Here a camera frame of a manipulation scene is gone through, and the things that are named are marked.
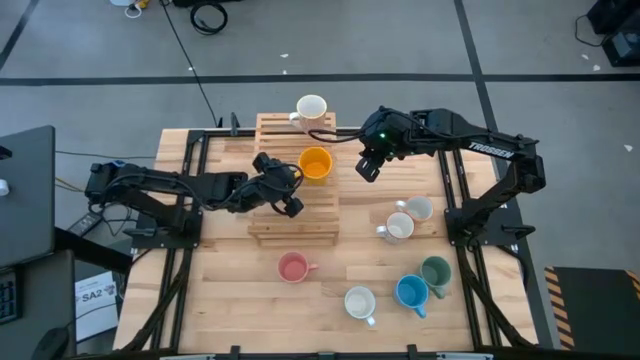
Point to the grey patterned white mug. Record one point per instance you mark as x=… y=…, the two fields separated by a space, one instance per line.
x=398 y=228

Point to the pink faceted mug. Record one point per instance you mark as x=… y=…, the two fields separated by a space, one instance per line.
x=294 y=268

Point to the black equipment case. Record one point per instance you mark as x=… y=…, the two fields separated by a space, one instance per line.
x=610 y=15
x=622 y=47

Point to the black yellow striped mat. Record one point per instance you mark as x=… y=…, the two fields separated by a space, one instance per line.
x=595 y=310

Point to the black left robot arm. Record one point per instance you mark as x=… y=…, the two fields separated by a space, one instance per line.
x=150 y=180

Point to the black chair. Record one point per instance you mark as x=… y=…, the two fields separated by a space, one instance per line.
x=50 y=345

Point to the blue patterned white mug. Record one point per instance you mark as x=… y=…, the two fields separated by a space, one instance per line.
x=359 y=302

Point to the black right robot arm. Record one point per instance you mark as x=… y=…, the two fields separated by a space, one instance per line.
x=475 y=145

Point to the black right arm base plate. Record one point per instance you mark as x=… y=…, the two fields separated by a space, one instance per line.
x=500 y=236

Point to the green mug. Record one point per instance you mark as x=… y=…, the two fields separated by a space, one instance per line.
x=436 y=272

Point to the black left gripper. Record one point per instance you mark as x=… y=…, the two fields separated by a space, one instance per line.
x=275 y=185

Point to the orange mug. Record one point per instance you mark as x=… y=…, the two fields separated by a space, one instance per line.
x=315 y=167

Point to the small white object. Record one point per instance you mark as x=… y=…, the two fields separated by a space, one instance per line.
x=3 y=187

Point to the yellow dotted white mug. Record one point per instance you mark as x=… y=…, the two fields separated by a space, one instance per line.
x=419 y=208

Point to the wooden slatted rack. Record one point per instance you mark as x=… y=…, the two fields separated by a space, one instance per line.
x=295 y=225

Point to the black desk bar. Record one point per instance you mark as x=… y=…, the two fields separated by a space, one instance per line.
x=90 y=252

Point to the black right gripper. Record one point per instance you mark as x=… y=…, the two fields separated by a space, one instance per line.
x=369 y=169

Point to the black power adapter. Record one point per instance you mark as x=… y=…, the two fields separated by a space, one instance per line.
x=85 y=224

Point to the black keyboard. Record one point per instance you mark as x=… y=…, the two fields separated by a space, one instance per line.
x=7 y=300

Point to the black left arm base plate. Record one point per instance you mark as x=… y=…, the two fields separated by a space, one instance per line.
x=150 y=241

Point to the red patterned white mug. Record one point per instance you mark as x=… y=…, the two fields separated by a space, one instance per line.
x=311 y=107

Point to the white SA2 paper sheet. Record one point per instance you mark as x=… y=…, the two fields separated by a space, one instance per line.
x=95 y=310

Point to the black metal table frame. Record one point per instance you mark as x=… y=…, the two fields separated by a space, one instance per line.
x=220 y=133

